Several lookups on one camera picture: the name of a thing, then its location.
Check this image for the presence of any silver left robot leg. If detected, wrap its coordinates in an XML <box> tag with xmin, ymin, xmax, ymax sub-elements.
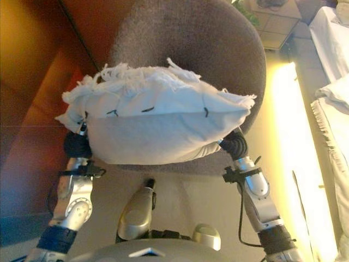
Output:
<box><xmin>116</xmin><ymin>178</ymin><xmax>158</xmax><ymax>243</ymax></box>

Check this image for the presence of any green potted plant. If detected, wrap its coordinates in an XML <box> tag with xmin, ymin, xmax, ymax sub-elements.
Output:
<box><xmin>231</xmin><ymin>0</ymin><xmax>260</xmax><ymax>27</ymax></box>

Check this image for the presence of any silver right robot leg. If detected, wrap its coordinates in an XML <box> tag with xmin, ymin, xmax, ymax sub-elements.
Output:
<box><xmin>191</xmin><ymin>223</ymin><xmax>221</xmax><ymax>251</ymax></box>

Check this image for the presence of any beige upholstered bed frame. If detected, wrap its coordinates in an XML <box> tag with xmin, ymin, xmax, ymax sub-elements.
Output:
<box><xmin>283</xmin><ymin>20</ymin><xmax>349</xmax><ymax>246</ymax></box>

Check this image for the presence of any thin black cable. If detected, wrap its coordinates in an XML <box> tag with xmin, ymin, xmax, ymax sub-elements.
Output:
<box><xmin>292</xmin><ymin>170</ymin><xmax>313</xmax><ymax>246</ymax></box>

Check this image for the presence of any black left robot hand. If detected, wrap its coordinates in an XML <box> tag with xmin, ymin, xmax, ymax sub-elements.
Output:
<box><xmin>63</xmin><ymin>120</ymin><xmax>92</xmax><ymax>159</ymax></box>

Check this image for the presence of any glossy reflective wardrobe cabinet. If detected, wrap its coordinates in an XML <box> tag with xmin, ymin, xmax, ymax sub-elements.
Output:
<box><xmin>0</xmin><ymin>0</ymin><xmax>123</xmax><ymax>227</ymax></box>

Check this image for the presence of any white fringed square cushion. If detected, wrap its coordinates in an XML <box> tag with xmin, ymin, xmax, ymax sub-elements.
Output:
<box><xmin>54</xmin><ymin>56</ymin><xmax>258</xmax><ymax>165</ymax></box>

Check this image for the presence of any white bed sheet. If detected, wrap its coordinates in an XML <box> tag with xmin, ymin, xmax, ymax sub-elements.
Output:
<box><xmin>309</xmin><ymin>5</ymin><xmax>349</xmax><ymax>110</ymax></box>

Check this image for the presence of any light wooden nightstand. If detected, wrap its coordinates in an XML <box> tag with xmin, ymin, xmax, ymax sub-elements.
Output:
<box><xmin>249</xmin><ymin>0</ymin><xmax>303</xmax><ymax>51</ymax></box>

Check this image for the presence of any silver robot torso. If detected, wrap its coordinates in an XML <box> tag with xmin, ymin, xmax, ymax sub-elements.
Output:
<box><xmin>89</xmin><ymin>240</ymin><xmax>216</xmax><ymax>262</ymax></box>

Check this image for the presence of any silver robot leg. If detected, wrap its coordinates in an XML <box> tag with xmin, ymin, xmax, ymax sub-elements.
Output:
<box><xmin>191</xmin><ymin>223</ymin><xmax>221</xmax><ymax>251</ymax></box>
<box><xmin>116</xmin><ymin>178</ymin><xmax>158</xmax><ymax>243</ymax></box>

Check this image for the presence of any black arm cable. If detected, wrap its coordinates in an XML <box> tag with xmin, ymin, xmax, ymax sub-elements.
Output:
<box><xmin>237</xmin><ymin>155</ymin><xmax>264</xmax><ymax>246</ymax></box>

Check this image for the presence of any cream fringed blanket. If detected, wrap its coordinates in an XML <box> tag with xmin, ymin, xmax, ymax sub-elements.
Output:
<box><xmin>310</xmin><ymin>97</ymin><xmax>349</xmax><ymax>246</ymax></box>

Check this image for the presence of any grey upholstered tub armchair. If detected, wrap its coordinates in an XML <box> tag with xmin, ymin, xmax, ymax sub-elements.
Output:
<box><xmin>89</xmin><ymin>0</ymin><xmax>267</xmax><ymax>181</ymax></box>

